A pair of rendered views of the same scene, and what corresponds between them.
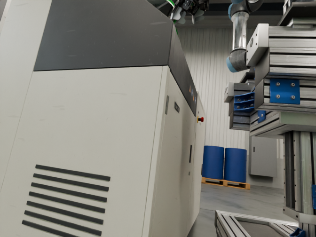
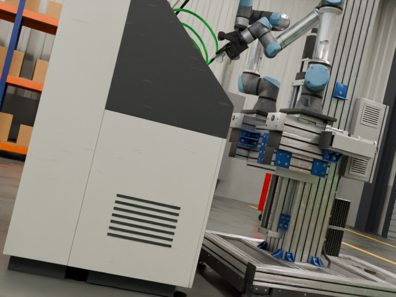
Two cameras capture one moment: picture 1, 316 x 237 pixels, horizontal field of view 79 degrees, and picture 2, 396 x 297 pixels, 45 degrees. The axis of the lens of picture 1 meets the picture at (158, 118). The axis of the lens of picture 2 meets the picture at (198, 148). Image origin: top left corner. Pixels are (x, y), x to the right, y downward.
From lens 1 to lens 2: 1.82 m
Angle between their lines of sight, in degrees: 32
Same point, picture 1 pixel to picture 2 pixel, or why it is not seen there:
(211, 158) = not seen: hidden behind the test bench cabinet
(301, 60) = (296, 144)
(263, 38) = (281, 124)
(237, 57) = (250, 82)
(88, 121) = (164, 167)
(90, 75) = (166, 129)
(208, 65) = not seen: outside the picture
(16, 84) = (85, 117)
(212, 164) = not seen: hidden behind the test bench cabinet
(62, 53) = (138, 101)
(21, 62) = (89, 95)
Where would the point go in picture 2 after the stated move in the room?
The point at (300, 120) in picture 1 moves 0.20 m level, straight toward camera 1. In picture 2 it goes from (286, 174) to (288, 174)
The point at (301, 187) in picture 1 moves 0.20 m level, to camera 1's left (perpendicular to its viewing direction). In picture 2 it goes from (274, 214) to (246, 209)
